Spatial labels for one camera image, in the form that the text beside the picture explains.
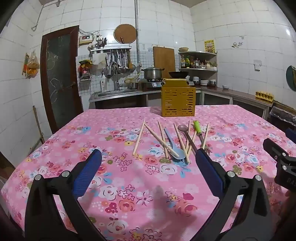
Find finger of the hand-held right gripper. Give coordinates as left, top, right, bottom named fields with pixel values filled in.
left=285, top=128, right=296, bottom=141
left=263, top=138, right=296, bottom=164

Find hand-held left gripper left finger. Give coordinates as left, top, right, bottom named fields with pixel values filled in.
left=24, top=149, right=104, bottom=241

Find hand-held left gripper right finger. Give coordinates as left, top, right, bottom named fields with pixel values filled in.
left=194, top=149, right=274, bottom=241

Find blue plastic spoon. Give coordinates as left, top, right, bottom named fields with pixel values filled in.
left=164, top=128, right=186, bottom=162

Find green handled fork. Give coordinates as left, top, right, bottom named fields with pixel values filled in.
left=193, top=120, right=212, bottom=153

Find brown wooden spoon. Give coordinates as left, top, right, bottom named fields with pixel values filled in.
left=178, top=124, right=201, bottom=155

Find yellow perforated utensil holder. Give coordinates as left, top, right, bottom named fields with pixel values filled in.
left=161, top=78, right=196, bottom=117

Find hanging kitchen utensils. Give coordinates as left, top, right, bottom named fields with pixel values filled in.
left=102, top=49, right=136, bottom=79

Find pink floral tablecloth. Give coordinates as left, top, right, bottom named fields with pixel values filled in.
left=1, top=105, right=296, bottom=241

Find yellow egg carton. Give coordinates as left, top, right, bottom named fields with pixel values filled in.
left=255, top=91, right=275, bottom=103

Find green round hanging object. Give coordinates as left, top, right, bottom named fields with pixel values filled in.
left=286, top=65, right=296, bottom=92

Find kitchen counter cabinet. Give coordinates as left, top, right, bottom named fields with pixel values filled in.
left=195, top=86, right=273, bottom=118

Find wooden stick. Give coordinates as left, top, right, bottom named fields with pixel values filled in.
left=33, top=105, right=45, bottom=144

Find steel kitchen sink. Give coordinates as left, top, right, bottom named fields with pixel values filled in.
left=89, top=89, right=144, bottom=102

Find dark wooden glass door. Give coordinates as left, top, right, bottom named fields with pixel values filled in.
left=41, top=25, right=84, bottom=134

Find black wok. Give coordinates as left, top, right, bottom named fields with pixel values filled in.
left=168, top=71, right=189, bottom=79

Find gas stove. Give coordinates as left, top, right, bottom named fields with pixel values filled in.
left=141, top=79, right=195, bottom=90

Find row of condiment bottles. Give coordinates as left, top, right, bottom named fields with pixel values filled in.
left=180, top=55, right=211, bottom=69

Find steel cooking pot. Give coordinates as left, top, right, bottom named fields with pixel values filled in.
left=141, top=67, right=165, bottom=80

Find wooden cutting board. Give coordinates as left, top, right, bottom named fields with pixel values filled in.
left=153, top=46, right=176, bottom=73

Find hanging plastic bags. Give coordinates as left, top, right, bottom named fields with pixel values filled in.
left=22, top=51, right=40, bottom=79

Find white electrical box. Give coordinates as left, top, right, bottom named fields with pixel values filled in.
left=78, top=35, right=94, bottom=46

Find round bamboo lid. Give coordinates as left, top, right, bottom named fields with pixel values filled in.
left=113, top=24, right=137, bottom=44

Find vertical metal pipe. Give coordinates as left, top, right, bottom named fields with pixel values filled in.
left=135, top=0, right=140, bottom=68

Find white wire grid panel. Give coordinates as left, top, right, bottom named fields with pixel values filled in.
left=76, top=54, right=93, bottom=96

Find corner wall shelf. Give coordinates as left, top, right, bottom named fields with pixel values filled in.
left=178, top=51, right=218, bottom=72

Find yellow wall poster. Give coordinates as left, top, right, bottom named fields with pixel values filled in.
left=204, top=39, right=215, bottom=53

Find wall utensil rack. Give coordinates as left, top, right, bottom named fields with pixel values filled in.
left=90, top=45, right=132, bottom=55

